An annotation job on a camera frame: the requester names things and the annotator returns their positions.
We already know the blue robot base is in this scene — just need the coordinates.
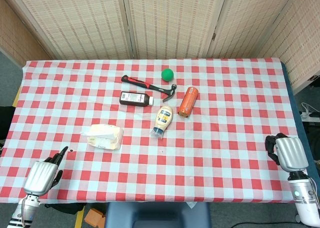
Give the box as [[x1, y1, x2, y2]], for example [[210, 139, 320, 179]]
[[104, 201, 211, 228]]

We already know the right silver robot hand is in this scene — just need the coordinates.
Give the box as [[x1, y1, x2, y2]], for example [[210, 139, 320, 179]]
[[265, 133, 309, 173]]

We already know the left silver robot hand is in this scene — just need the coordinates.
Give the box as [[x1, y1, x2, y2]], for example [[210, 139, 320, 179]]
[[23, 146, 69, 196]]

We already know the red white checkered tablecloth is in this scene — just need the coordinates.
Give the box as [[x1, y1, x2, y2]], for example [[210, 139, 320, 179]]
[[0, 58, 308, 204]]

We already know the white power strip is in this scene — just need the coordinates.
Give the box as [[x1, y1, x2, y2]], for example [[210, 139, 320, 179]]
[[300, 110, 320, 122]]

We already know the green ball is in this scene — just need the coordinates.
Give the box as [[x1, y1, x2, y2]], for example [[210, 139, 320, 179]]
[[161, 68, 175, 82]]

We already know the brown medicine bottle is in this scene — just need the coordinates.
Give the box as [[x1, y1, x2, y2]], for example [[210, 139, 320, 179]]
[[119, 91, 154, 106]]

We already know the woven folding screen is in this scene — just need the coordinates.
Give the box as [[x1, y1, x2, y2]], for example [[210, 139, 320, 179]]
[[0, 0, 320, 93]]

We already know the orange cylindrical package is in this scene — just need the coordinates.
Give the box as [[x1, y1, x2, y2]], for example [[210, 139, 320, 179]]
[[177, 86, 200, 118]]

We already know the black red claw hammer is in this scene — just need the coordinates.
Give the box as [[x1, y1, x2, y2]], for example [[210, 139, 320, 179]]
[[121, 75, 178, 103]]

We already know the white tissue pack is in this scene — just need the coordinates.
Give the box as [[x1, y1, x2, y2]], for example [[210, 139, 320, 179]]
[[86, 124, 125, 151]]

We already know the orange box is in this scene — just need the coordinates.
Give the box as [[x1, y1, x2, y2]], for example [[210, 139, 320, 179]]
[[84, 207, 107, 228]]

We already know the mayonnaise squeeze bottle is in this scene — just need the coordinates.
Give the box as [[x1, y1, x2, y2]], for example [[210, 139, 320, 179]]
[[149, 106, 174, 140]]

